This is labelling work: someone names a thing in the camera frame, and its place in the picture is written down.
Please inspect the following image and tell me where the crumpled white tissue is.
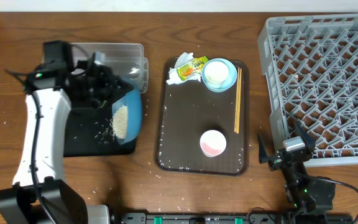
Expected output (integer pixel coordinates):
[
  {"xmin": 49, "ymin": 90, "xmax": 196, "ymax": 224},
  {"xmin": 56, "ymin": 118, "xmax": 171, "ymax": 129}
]
[{"xmin": 166, "ymin": 52, "xmax": 201, "ymax": 85}]

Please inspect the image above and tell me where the wooden chopstick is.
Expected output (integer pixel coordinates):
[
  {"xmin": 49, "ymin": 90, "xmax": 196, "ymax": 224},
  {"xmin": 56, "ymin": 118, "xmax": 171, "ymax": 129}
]
[
  {"xmin": 234, "ymin": 67, "xmax": 241, "ymax": 134},
  {"xmin": 235, "ymin": 67, "xmax": 242, "ymax": 134}
]

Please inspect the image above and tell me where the right wooden chopstick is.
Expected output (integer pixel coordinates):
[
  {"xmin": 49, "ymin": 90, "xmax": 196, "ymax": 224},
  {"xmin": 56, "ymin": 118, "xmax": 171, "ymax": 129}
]
[{"xmin": 235, "ymin": 67, "xmax": 242, "ymax": 134}]

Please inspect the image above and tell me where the black waste tray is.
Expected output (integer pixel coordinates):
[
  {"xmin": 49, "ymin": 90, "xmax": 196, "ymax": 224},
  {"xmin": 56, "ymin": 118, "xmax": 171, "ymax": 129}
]
[{"xmin": 63, "ymin": 101, "xmax": 136, "ymax": 157}]

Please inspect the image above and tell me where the dark brown serving tray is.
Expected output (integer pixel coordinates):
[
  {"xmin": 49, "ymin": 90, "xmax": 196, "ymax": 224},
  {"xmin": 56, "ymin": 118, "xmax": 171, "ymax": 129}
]
[{"xmin": 154, "ymin": 60, "xmax": 250, "ymax": 176}]

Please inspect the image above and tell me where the pink cup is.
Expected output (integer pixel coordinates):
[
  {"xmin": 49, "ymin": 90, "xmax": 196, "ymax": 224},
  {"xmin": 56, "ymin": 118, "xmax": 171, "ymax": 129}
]
[{"xmin": 200, "ymin": 130, "xmax": 227, "ymax": 157}]

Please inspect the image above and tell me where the white cup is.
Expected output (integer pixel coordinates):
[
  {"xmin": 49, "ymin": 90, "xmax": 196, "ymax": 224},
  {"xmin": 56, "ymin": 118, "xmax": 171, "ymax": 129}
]
[{"xmin": 204, "ymin": 61, "xmax": 229, "ymax": 88}]

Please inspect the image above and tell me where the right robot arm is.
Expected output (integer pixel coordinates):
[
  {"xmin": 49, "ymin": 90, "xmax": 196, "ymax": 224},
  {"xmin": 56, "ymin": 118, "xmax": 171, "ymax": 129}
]
[{"xmin": 257, "ymin": 124, "xmax": 336, "ymax": 223}]

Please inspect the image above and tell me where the green yellow snack wrapper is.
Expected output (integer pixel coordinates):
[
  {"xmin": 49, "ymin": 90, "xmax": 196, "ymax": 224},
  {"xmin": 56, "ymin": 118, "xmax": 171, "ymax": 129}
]
[{"xmin": 177, "ymin": 56, "xmax": 209, "ymax": 81}]

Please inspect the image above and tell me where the grey dishwasher rack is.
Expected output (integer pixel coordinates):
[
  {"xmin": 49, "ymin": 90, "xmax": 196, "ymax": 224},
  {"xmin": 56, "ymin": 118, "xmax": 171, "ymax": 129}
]
[{"xmin": 257, "ymin": 14, "xmax": 358, "ymax": 167}]

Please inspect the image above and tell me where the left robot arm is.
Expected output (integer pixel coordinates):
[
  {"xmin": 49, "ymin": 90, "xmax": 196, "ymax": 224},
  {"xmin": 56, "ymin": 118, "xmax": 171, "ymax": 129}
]
[{"xmin": 0, "ymin": 40, "xmax": 148, "ymax": 223}]

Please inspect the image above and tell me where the clear plastic bin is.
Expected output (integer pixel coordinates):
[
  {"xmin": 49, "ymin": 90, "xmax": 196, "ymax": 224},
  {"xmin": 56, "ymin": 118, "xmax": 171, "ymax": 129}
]
[{"xmin": 42, "ymin": 42, "xmax": 149, "ymax": 95}]

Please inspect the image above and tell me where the light blue small bowl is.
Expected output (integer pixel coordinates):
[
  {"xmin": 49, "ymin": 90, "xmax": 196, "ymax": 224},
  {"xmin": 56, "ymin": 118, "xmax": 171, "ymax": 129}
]
[{"xmin": 201, "ymin": 58, "xmax": 237, "ymax": 93}]

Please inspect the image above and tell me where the pile of white rice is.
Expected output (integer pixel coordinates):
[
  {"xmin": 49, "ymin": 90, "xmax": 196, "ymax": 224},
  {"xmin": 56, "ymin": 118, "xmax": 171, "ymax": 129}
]
[{"xmin": 93, "ymin": 105, "xmax": 129, "ymax": 146}]

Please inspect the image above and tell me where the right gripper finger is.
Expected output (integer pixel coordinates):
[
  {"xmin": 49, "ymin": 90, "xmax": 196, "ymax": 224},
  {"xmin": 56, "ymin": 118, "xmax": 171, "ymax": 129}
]
[
  {"xmin": 257, "ymin": 133, "xmax": 269, "ymax": 164},
  {"xmin": 295, "ymin": 123, "xmax": 316, "ymax": 146}
]

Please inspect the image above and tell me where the dark blue plate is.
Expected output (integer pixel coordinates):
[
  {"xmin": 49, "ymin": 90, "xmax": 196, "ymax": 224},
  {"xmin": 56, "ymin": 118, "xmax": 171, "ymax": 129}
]
[{"xmin": 112, "ymin": 89, "xmax": 142, "ymax": 144}]

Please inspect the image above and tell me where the left wooden chopstick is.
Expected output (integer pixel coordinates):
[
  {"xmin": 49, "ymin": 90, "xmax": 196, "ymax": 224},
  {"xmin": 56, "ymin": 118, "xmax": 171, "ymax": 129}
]
[{"xmin": 234, "ymin": 67, "xmax": 241, "ymax": 134}]

